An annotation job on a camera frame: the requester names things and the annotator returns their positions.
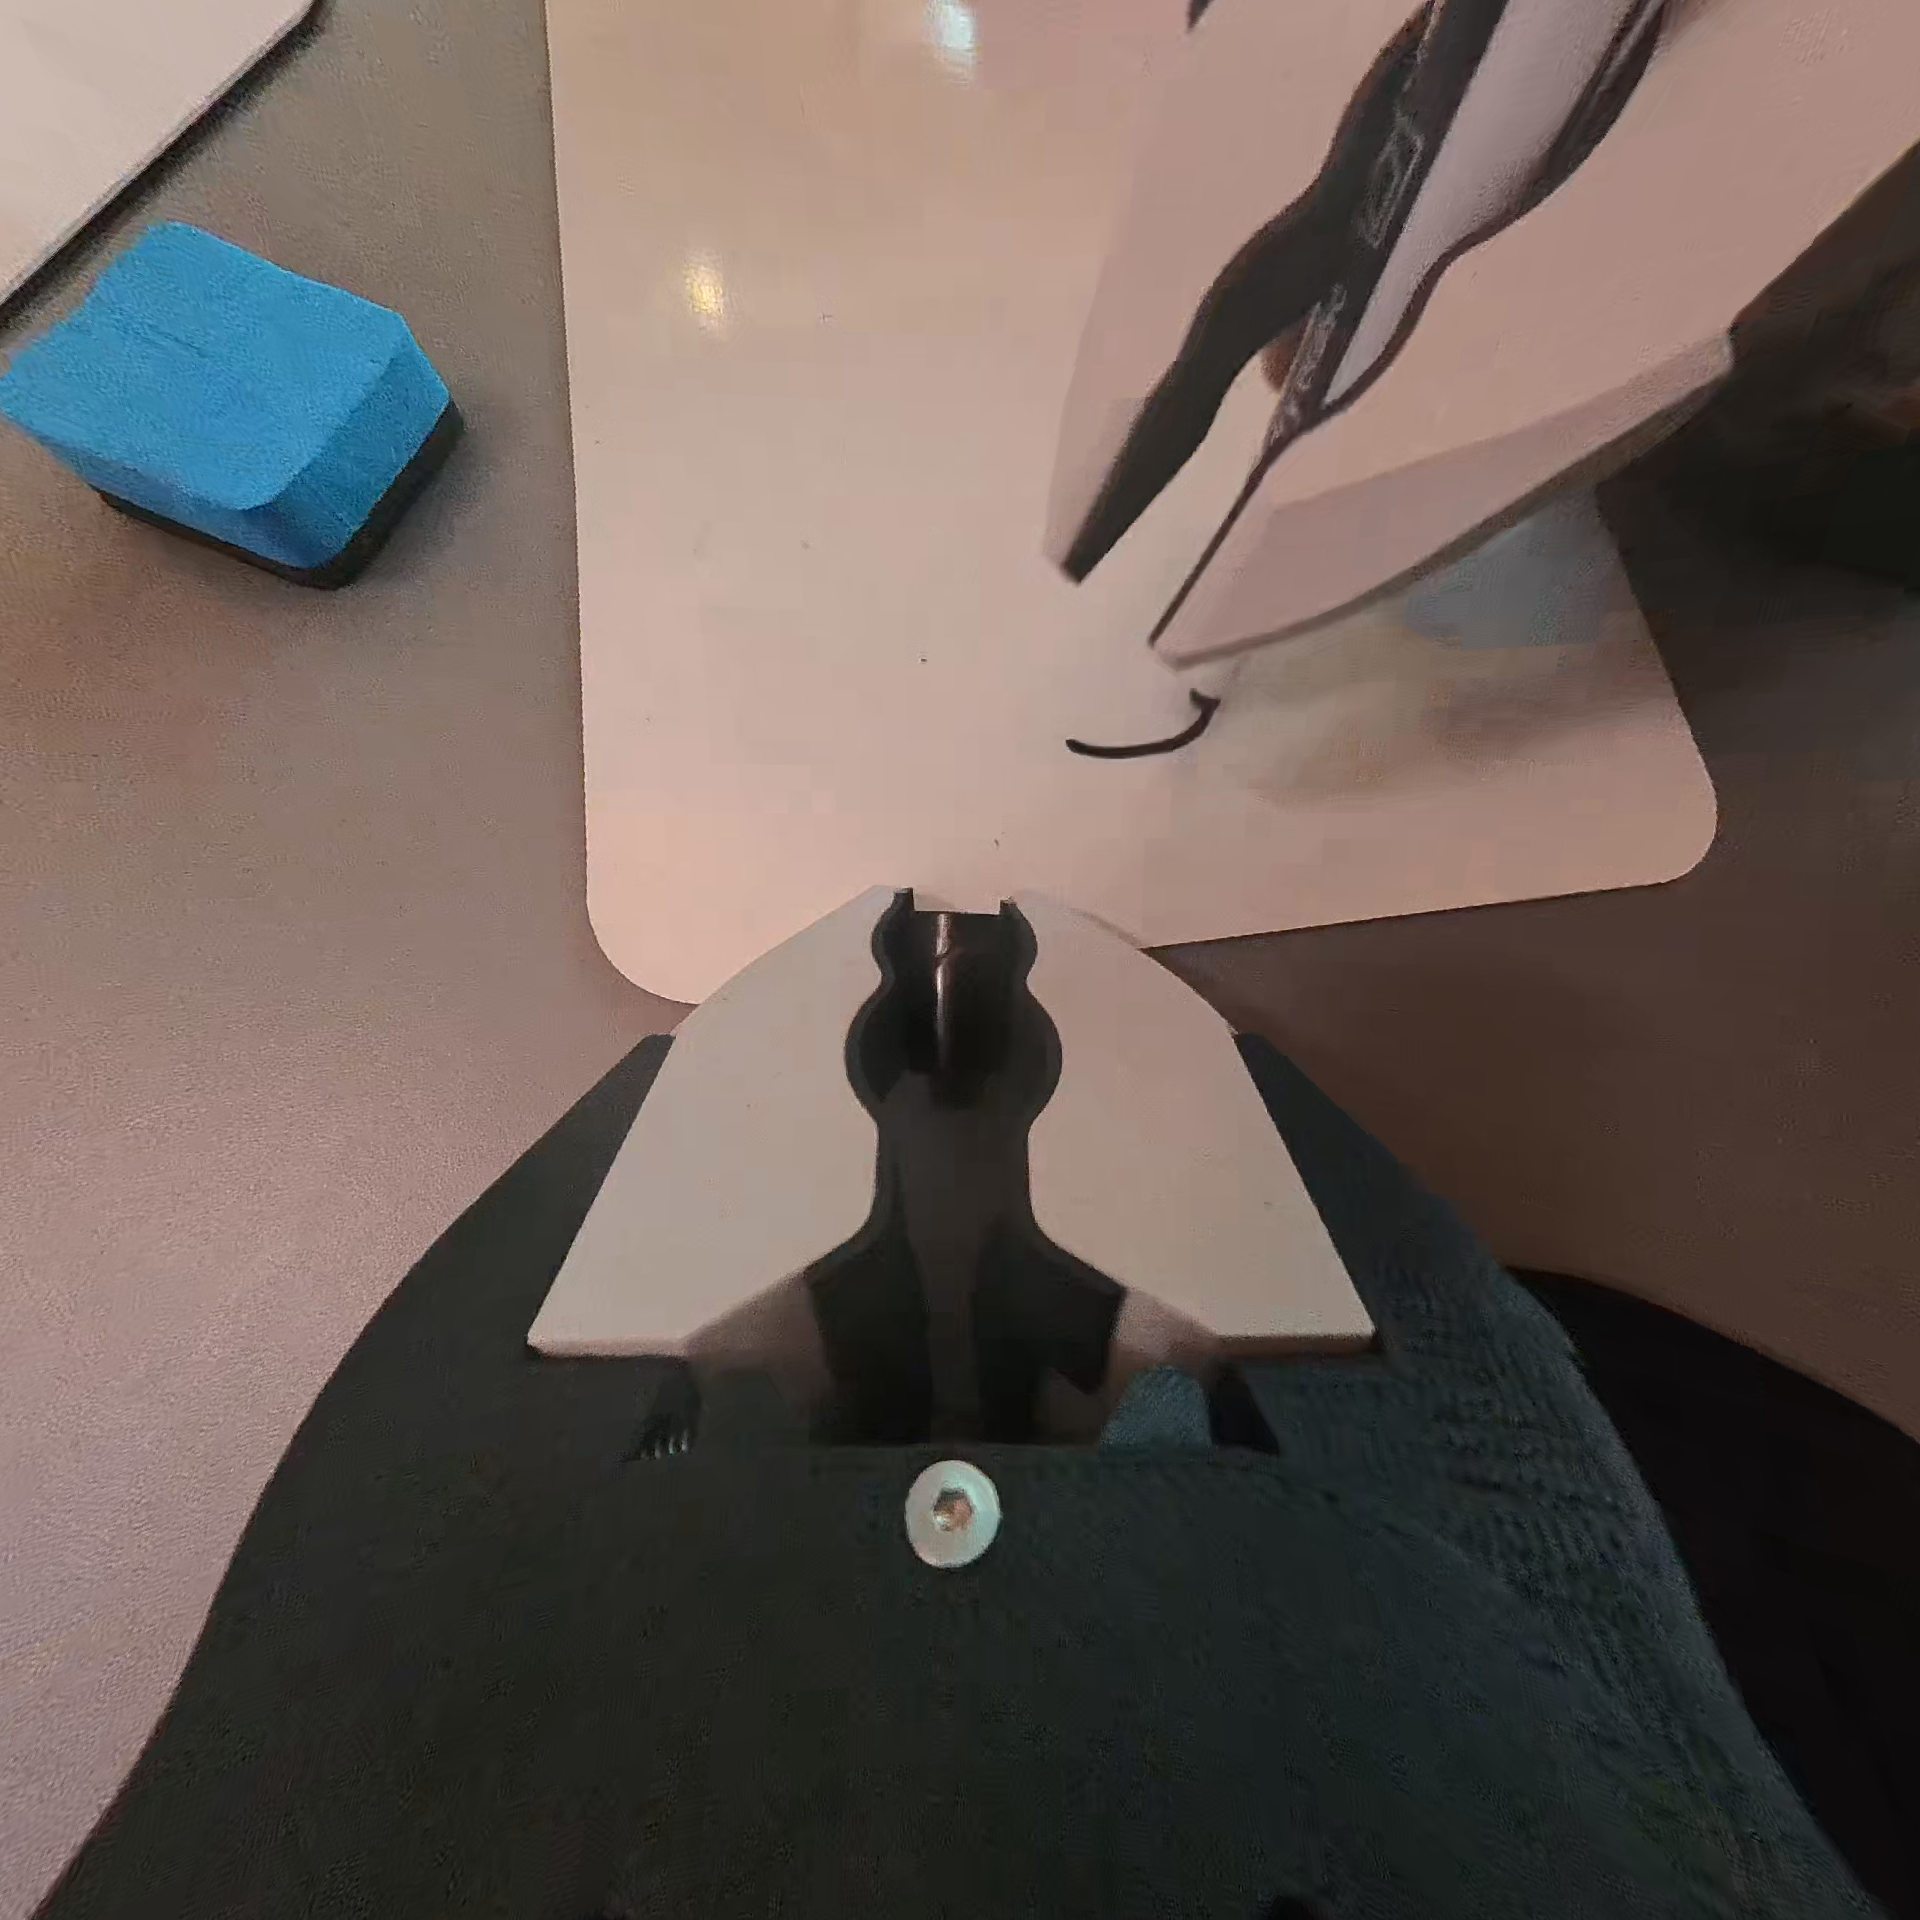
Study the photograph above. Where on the white table sign stand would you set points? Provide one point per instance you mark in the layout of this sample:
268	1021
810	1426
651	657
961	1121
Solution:
107	106

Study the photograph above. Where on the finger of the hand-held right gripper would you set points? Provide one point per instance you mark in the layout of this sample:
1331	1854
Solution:
1591	332
1231	181

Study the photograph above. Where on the black whiteboard marker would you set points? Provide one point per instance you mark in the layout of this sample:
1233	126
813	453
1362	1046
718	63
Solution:
1411	181

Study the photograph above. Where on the black marker cap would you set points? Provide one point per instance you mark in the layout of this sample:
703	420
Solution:
957	990

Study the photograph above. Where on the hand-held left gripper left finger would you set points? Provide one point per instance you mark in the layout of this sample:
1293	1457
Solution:
722	1172

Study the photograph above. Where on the white whiteboard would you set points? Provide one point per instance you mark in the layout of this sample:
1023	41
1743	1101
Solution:
813	540

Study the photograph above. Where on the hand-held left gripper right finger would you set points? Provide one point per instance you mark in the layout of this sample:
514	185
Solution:
1187	1172

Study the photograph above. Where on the blue whiteboard eraser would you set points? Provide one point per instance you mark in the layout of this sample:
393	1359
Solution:
227	375

